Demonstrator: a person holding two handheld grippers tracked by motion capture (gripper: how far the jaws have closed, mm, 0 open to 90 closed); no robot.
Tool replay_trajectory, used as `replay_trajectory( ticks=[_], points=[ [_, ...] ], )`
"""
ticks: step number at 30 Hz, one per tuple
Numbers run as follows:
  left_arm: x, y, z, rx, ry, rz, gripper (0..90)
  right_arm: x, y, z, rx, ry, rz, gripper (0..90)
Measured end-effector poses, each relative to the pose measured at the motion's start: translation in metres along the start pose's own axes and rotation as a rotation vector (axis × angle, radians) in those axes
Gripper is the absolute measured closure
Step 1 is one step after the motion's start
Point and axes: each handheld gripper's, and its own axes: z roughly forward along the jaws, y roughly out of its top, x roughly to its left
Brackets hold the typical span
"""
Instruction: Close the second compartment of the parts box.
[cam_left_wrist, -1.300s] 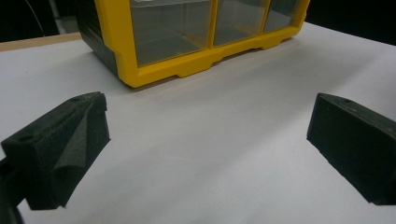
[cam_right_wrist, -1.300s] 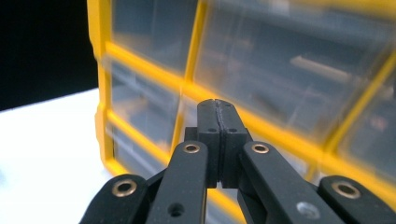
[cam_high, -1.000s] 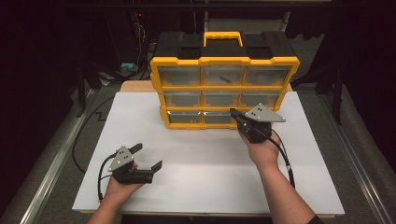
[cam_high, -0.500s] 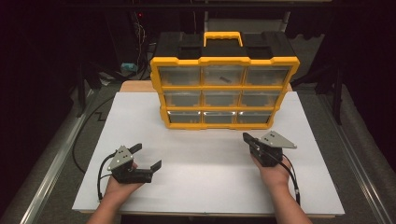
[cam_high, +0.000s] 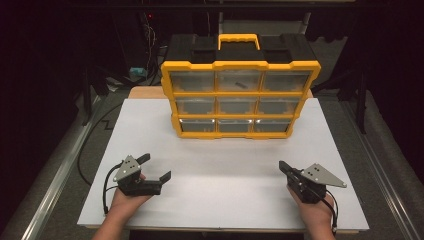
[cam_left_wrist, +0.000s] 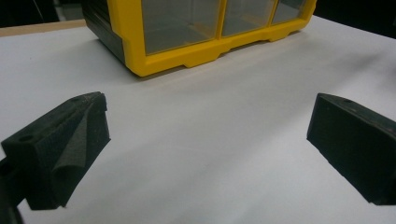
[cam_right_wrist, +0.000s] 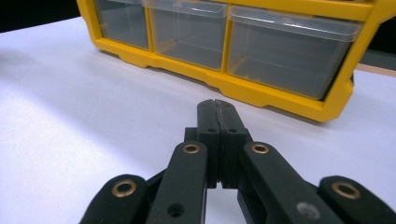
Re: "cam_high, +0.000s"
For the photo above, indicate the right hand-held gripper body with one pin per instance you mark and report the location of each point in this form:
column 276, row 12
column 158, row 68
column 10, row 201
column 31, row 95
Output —
column 320, row 176

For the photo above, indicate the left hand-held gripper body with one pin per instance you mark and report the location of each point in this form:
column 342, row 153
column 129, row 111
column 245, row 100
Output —
column 128, row 170

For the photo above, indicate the clear plastic drawer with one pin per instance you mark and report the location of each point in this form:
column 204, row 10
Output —
column 238, row 77

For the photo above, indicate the yellow black drawer organizer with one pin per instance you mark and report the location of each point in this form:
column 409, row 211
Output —
column 240, row 53

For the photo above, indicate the person's left hand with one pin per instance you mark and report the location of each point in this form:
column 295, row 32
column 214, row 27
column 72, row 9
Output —
column 125, row 203

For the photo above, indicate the person's right hand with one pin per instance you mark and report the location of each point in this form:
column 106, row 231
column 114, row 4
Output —
column 316, row 215

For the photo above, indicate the black metal stand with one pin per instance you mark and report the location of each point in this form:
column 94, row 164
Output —
column 361, row 106
column 87, row 96

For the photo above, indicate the teal object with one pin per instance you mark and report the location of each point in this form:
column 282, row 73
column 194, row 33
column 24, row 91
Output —
column 137, row 71

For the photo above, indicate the set of clear drawers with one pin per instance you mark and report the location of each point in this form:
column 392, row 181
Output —
column 191, row 81

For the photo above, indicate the metal floor rail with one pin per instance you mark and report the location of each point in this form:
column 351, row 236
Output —
column 376, row 173
column 56, row 180

